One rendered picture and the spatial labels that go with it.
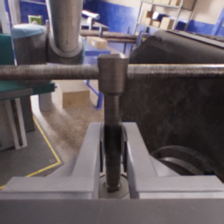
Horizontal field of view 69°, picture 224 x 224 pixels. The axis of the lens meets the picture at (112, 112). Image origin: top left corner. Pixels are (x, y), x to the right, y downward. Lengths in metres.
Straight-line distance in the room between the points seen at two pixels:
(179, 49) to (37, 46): 0.71
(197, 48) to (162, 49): 0.06
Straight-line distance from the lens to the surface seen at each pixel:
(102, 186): 0.18
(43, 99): 2.31
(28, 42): 0.90
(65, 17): 0.60
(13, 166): 1.37
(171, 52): 0.30
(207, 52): 0.28
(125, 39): 4.03
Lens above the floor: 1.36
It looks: 33 degrees down
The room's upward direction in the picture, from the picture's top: 12 degrees clockwise
